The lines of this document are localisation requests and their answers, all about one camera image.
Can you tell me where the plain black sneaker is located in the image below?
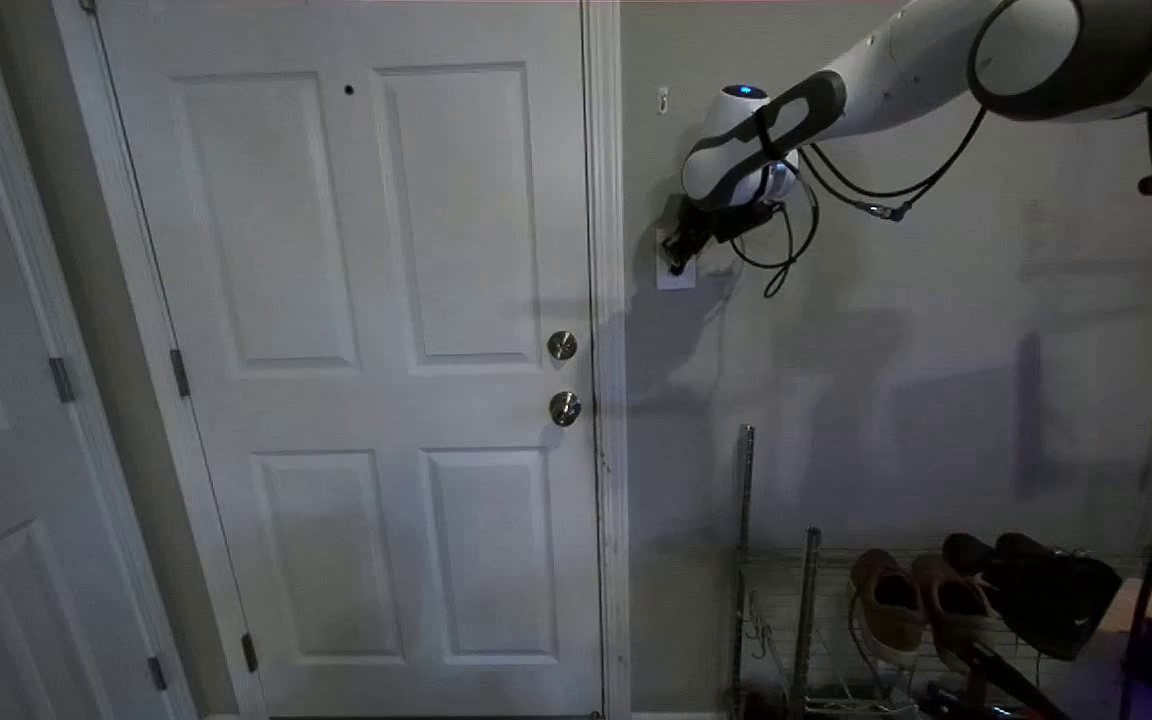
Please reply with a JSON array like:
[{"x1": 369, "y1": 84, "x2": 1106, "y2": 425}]
[{"x1": 938, "y1": 530, "x2": 1006, "y2": 582}]

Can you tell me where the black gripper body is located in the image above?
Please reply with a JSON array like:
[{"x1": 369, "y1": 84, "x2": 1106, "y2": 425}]
[{"x1": 678, "y1": 161, "x2": 791, "y2": 250}]

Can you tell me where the silver round door knob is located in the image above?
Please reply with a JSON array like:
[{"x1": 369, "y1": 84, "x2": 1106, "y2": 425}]
[{"x1": 543, "y1": 388, "x2": 589, "y2": 431}]

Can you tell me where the silver wire shoe rack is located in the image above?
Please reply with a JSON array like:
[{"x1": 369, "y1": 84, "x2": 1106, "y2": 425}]
[{"x1": 722, "y1": 422, "x2": 1152, "y2": 720}]

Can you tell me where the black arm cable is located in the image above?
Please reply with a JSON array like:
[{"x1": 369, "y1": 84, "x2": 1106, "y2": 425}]
[{"x1": 796, "y1": 102, "x2": 996, "y2": 228}]

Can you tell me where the brown suede sneaker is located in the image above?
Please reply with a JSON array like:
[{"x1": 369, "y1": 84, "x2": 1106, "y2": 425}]
[
  {"x1": 844, "y1": 544, "x2": 927, "y2": 659},
  {"x1": 912, "y1": 554, "x2": 1003, "y2": 664}
]

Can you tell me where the white panel door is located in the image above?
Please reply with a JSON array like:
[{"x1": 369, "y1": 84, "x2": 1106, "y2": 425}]
[
  {"x1": 90, "y1": 0, "x2": 608, "y2": 720},
  {"x1": 0, "y1": 0, "x2": 179, "y2": 720}
]

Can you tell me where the black looped cable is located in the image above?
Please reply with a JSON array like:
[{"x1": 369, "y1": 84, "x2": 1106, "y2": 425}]
[{"x1": 731, "y1": 168, "x2": 825, "y2": 305}]

